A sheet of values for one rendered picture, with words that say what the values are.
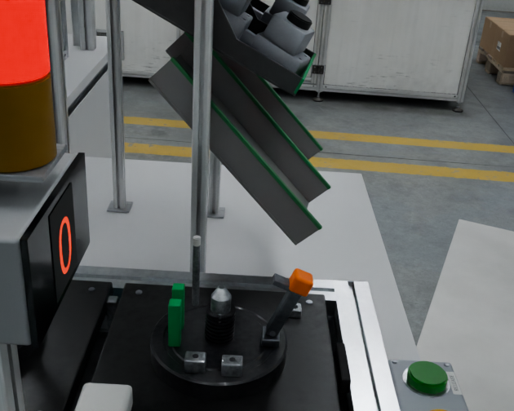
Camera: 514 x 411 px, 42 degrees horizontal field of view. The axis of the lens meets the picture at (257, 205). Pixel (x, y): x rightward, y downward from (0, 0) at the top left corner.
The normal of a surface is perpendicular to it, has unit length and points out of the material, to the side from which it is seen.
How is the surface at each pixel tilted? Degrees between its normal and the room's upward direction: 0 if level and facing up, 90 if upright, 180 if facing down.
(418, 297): 0
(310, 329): 0
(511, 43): 90
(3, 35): 90
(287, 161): 90
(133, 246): 0
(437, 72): 90
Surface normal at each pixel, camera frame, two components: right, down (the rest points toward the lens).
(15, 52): 0.63, 0.38
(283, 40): -0.34, 0.33
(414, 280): 0.06, -0.89
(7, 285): -0.01, 0.45
